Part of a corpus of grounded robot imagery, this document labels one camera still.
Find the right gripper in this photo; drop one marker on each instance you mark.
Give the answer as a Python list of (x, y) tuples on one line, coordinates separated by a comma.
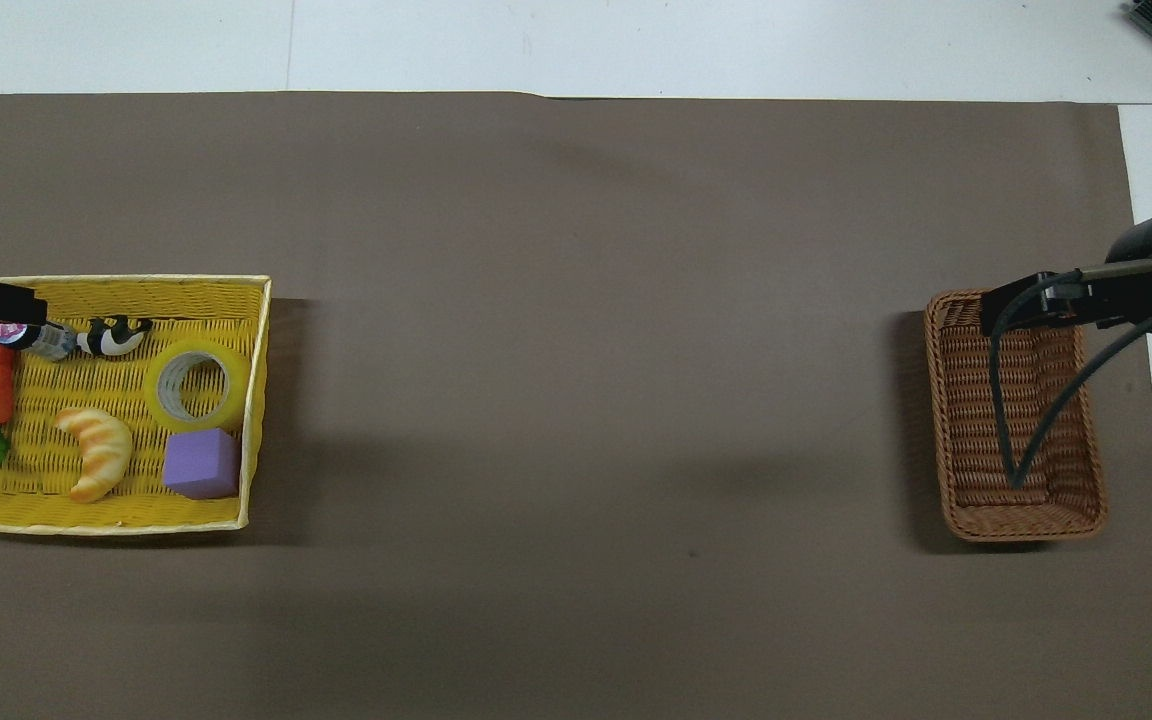
[(1141, 290)]

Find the brown wicker basket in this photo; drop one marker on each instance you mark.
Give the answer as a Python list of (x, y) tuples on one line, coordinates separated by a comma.
[(966, 440)]

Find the yellow tape roll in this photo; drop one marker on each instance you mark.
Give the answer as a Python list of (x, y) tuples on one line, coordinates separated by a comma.
[(228, 400)]

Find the yellow woven basket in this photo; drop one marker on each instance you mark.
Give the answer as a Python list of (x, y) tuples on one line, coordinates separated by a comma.
[(56, 385)]

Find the purple foam cube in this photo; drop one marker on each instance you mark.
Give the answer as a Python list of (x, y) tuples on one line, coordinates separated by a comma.
[(201, 465)]

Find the black and white toy animal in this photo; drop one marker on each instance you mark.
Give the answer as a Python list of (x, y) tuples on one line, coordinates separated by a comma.
[(116, 340)]

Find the toy croissant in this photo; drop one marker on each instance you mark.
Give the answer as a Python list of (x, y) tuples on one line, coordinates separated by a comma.
[(101, 450)]

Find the small bottle with pink label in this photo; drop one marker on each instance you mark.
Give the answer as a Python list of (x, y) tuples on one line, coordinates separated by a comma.
[(44, 341)]

